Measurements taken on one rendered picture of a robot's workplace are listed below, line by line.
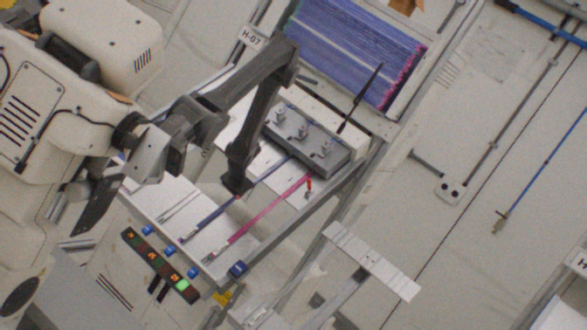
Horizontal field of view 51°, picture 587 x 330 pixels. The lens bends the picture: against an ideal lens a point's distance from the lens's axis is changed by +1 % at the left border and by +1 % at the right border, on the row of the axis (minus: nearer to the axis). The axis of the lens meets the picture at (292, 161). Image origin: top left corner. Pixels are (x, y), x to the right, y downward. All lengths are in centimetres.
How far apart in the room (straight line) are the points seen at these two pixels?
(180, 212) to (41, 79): 96
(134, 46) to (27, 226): 43
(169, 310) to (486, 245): 189
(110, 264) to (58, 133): 146
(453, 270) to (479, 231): 27
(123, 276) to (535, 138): 224
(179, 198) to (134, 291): 57
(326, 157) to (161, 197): 58
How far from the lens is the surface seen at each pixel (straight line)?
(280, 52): 151
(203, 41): 444
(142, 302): 252
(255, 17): 251
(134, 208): 209
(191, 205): 208
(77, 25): 126
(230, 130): 228
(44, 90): 123
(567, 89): 358
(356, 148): 216
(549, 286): 213
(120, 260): 257
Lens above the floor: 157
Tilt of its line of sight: 13 degrees down
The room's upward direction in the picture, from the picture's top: 32 degrees clockwise
